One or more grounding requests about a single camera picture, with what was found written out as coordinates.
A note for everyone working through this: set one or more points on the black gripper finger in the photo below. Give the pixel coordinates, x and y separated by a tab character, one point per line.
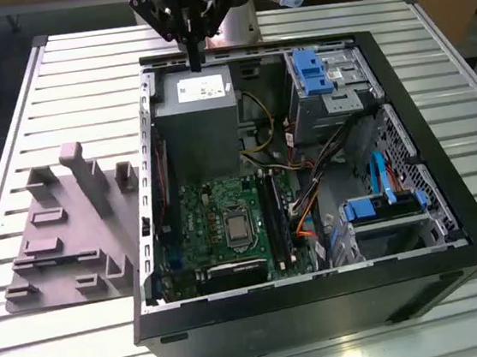
213	17
160	19

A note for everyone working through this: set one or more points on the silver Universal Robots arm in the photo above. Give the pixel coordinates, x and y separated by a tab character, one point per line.
238	23

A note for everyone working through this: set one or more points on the black RAM slot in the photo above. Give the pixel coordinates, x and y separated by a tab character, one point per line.
269	222

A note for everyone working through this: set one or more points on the blue drive latch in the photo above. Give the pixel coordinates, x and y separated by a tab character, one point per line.
310	71

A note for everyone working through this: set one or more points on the grey power supply unit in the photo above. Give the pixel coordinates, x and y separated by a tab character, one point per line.
199	140

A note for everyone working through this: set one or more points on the metal drive cage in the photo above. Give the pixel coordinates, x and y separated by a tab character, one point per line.
342	102

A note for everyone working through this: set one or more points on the black CPU socket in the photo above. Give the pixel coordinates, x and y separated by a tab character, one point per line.
234	209

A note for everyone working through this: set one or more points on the green motherboard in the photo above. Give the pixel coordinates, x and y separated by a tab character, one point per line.
200	217

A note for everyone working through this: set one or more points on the silver CPU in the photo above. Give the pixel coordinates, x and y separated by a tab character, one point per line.
237	228

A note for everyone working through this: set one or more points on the grey parts rack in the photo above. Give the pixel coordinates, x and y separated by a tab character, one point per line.
75	223

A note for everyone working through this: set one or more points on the hard disk in blue carrier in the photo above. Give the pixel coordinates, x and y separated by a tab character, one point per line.
365	209

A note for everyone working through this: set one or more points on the black graphics card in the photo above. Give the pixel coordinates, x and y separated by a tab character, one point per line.
236	275

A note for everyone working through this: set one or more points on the black open PC case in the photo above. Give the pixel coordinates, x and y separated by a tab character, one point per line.
281	324

